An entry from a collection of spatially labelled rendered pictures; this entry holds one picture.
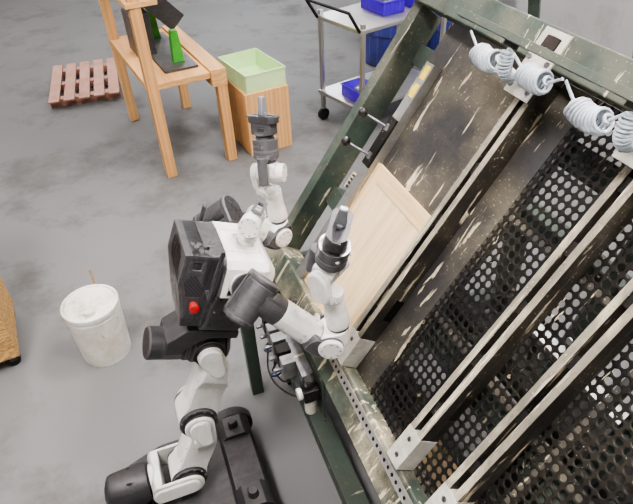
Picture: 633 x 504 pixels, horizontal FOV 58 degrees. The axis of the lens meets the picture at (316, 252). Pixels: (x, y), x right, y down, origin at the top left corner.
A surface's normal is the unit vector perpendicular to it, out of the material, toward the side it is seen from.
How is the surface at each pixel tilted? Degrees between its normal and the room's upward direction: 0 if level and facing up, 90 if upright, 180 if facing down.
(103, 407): 0
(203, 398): 90
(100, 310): 0
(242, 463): 0
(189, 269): 90
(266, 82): 90
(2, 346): 90
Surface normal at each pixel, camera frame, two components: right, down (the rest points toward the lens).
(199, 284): 0.35, 0.58
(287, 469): -0.04, -0.78
